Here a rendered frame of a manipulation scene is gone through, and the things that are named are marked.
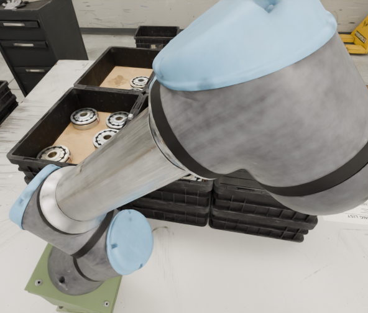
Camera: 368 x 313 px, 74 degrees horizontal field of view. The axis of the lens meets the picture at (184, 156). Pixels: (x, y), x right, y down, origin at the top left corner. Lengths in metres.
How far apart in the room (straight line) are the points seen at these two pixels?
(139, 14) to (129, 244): 3.91
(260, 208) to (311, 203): 0.50
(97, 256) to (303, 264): 0.59
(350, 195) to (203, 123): 0.13
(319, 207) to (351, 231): 0.75
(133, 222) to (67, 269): 0.19
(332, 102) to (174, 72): 0.10
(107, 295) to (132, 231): 0.26
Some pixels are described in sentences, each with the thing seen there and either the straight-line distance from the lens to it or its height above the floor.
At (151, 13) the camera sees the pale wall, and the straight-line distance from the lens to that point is 4.18.
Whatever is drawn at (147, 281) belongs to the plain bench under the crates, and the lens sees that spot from 0.78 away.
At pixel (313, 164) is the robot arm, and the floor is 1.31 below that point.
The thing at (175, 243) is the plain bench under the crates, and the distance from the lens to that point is 0.81.
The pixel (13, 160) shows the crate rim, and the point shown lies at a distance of 0.85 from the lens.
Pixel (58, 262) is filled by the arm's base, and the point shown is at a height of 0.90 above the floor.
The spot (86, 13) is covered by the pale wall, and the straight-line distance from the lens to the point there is 4.45.
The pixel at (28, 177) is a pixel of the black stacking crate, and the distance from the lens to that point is 0.92.
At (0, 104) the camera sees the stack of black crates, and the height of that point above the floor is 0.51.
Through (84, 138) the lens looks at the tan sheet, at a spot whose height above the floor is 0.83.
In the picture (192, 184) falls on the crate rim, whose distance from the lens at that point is 0.64.
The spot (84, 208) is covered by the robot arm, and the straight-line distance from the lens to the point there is 0.38.
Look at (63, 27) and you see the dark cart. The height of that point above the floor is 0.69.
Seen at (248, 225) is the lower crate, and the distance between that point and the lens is 0.79.
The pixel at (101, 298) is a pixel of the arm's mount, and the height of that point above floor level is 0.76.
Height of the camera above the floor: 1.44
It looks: 46 degrees down
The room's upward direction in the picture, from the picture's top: straight up
